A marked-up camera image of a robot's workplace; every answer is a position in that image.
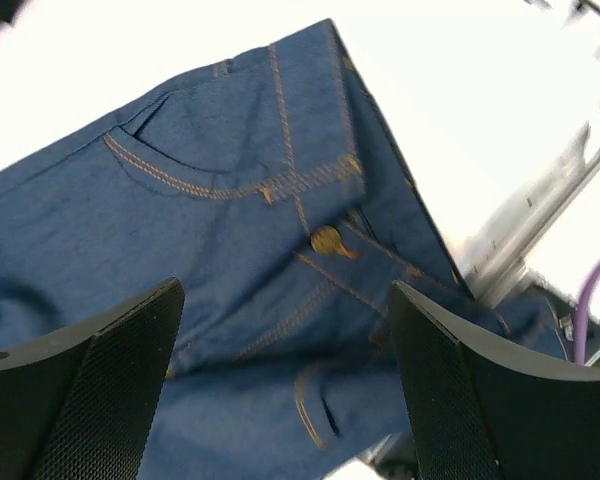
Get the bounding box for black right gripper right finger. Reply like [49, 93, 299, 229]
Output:
[389, 281, 600, 480]

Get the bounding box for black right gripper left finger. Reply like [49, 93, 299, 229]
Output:
[0, 278, 185, 480]

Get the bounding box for dark blue denim trousers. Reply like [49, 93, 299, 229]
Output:
[0, 20, 568, 479]

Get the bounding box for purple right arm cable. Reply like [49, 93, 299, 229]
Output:
[572, 242, 600, 366]

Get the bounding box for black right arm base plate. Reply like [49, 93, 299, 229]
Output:
[524, 280, 600, 366]

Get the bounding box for aluminium table edge rail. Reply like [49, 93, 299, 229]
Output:
[454, 0, 600, 306]

